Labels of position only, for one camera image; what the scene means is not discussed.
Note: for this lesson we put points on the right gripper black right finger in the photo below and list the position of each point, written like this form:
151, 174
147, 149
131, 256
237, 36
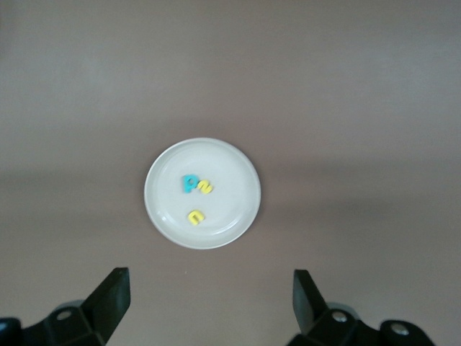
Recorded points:
324, 324

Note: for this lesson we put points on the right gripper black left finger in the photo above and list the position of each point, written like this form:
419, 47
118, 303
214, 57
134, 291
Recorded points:
97, 317

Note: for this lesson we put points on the yellow foam letter u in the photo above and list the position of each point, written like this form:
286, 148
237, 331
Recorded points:
196, 218

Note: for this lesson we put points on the teal foam letter p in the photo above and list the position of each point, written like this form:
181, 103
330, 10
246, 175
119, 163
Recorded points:
189, 184

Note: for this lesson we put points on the yellow foam letter s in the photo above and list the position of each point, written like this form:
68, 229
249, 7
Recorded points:
206, 188

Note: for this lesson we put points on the beige brown plate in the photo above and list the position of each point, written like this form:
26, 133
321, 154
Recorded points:
223, 169

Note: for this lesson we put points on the brown table cover sheet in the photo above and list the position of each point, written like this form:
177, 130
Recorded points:
324, 90

